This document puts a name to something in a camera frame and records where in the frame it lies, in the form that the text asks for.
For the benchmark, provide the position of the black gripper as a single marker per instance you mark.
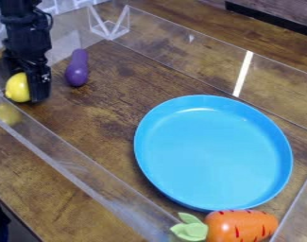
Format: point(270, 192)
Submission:
point(27, 43)

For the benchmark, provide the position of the yellow toy lemon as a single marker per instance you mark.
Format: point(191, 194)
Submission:
point(16, 88)

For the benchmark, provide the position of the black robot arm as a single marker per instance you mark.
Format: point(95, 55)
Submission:
point(20, 4)

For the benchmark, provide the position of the blue round tray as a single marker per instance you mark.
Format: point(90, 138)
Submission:
point(212, 153)

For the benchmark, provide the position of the purple toy eggplant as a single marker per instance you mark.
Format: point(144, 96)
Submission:
point(76, 70)

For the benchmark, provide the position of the grey patterned curtain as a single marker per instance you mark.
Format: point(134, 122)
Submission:
point(58, 7)

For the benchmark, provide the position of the orange toy carrot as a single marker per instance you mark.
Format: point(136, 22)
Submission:
point(226, 226)

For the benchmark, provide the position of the clear acrylic enclosure wall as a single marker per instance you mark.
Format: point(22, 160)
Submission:
point(70, 180)

